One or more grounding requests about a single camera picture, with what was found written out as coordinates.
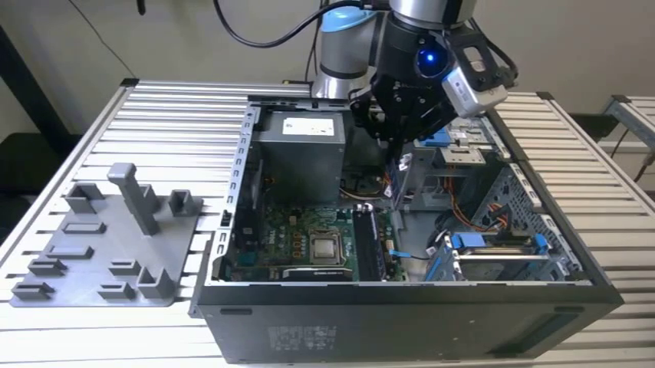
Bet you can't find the yellow red wire bundle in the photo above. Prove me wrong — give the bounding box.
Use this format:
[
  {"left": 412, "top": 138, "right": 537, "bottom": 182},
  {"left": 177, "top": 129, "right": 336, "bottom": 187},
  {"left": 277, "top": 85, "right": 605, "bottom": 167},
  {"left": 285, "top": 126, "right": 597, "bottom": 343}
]
[{"left": 337, "top": 170, "right": 389, "bottom": 201}]

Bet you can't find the black box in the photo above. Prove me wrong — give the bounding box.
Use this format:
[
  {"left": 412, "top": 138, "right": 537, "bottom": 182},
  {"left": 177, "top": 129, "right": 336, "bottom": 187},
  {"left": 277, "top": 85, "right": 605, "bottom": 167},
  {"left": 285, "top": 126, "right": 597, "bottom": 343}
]
[{"left": 567, "top": 112, "right": 620, "bottom": 139}]

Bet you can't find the black round plastic speaker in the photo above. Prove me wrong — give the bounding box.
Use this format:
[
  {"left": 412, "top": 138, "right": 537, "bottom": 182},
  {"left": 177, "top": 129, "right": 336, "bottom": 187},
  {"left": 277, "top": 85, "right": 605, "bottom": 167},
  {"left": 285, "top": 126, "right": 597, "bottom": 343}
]
[{"left": 353, "top": 175, "right": 382, "bottom": 196}]

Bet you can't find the black open PC case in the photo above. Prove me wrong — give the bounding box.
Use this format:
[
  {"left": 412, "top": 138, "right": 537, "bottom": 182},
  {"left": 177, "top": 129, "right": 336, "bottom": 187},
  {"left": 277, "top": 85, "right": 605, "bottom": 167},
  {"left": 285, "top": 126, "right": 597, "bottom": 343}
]
[{"left": 186, "top": 94, "right": 625, "bottom": 365}]

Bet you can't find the blue carrier with disk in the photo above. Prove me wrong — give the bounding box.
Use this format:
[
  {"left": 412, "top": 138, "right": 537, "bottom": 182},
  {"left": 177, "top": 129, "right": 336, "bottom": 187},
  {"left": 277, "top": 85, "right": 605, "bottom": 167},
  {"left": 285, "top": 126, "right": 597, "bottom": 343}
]
[{"left": 426, "top": 229, "right": 567, "bottom": 284}]

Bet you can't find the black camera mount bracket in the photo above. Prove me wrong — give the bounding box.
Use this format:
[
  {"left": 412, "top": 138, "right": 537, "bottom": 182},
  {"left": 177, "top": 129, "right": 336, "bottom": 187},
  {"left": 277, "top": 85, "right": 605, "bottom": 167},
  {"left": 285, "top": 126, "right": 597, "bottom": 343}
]
[{"left": 449, "top": 32, "right": 519, "bottom": 89}]

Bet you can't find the grey power supply unit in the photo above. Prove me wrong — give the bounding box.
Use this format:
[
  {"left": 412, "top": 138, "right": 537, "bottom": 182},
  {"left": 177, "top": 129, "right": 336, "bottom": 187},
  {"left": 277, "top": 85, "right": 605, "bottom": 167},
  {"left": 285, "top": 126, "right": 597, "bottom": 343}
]
[{"left": 252, "top": 112, "right": 346, "bottom": 205}]

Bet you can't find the green motherboard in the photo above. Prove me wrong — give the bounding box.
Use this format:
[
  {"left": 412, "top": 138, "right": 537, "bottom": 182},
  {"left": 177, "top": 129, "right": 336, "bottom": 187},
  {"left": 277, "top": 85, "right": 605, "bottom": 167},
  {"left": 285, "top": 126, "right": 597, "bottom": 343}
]
[{"left": 224, "top": 202, "right": 410, "bottom": 284}]

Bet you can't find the grey metal drive cage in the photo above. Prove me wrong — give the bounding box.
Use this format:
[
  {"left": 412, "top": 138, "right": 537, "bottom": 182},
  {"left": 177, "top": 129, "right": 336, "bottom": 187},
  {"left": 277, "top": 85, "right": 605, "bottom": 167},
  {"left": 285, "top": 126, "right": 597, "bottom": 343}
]
[{"left": 393, "top": 114, "right": 512, "bottom": 212}]

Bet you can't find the black wire with blue plug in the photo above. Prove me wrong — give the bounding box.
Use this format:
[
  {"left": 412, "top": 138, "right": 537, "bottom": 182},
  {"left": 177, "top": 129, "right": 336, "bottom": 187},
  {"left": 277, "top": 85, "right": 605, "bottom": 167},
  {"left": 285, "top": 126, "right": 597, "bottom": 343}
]
[{"left": 389, "top": 248, "right": 436, "bottom": 262}]

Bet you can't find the thin dark cable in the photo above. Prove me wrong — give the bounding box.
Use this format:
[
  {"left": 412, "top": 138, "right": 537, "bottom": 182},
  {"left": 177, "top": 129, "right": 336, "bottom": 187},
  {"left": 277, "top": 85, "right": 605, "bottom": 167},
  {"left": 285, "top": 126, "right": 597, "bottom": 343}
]
[
  {"left": 633, "top": 151, "right": 655, "bottom": 183},
  {"left": 611, "top": 128, "right": 631, "bottom": 157}
]

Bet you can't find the red orange wire bundle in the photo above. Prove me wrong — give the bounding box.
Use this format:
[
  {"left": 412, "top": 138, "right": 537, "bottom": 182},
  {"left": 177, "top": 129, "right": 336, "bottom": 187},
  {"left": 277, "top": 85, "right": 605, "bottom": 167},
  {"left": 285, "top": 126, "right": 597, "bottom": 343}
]
[{"left": 488, "top": 202, "right": 511, "bottom": 231}]

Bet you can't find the metal socket cover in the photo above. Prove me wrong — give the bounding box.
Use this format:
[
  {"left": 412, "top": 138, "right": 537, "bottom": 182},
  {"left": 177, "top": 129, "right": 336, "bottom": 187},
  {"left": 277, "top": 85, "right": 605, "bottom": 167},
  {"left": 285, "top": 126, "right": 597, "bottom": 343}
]
[{"left": 305, "top": 228, "right": 345, "bottom": 267}]

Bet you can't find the black graphics card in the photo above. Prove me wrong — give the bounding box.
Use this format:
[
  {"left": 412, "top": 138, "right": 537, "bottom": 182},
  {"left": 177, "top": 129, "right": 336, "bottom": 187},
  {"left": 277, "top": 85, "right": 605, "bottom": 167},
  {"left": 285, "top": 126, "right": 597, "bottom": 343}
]
[{"left": 280, "top": 267, "right": 356, "bottom": 283}]

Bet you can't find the black RAM slot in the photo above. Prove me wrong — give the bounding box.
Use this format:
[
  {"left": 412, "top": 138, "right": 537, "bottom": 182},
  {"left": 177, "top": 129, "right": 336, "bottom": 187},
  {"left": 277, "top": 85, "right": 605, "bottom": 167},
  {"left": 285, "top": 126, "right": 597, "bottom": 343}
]
[{"left": 372, "top": 214, "right": 388, "bottom": 280}]

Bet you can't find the grey parts rack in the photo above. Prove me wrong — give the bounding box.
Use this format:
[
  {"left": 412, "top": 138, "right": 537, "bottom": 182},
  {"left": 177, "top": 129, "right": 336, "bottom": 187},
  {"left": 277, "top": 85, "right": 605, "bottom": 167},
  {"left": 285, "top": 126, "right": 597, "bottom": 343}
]
[{"left": 8, "top": 163, "right": 206, "bottom": 310}]

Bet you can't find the thin black wall wire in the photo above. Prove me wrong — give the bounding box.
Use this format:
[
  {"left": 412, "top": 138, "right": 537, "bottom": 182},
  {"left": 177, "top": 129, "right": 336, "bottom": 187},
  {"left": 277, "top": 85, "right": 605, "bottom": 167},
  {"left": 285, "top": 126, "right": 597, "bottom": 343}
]
[{"left": 66, "top": 0, "right": 136, "bottom": 81}]

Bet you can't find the aluminium frame table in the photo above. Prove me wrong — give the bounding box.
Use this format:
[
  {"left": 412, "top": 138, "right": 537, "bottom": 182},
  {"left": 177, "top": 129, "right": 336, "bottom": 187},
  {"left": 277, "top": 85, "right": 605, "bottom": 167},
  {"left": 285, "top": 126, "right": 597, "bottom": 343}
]
[{"left": 596, "top": 94, "right": 655, "bottom": 185}]

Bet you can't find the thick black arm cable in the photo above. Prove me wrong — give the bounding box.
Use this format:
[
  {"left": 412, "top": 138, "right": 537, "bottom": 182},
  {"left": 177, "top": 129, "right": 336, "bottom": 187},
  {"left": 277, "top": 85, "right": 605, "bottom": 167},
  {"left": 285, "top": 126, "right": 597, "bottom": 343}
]
[{"left": 212, "top": 0, "right": 358, "bottom": 49}]

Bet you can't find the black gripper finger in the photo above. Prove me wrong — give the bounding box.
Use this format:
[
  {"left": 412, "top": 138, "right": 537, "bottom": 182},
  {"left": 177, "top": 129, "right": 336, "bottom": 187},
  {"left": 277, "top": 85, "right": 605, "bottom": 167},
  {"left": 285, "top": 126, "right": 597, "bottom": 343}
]
[
  {"left": 349, "top": 97, "right": 398, "bottom": 155},
  {"left": 396, "top": 102, "right": 457, "bottom": 153}
]

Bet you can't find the thin black hanging cable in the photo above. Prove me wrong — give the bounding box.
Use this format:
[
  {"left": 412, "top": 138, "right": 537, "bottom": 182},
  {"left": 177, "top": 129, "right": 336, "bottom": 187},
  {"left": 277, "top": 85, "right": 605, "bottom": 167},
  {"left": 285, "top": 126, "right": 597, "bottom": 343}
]
[{"left": 305, "top": 22, "right": 328, "bottom": 82}]

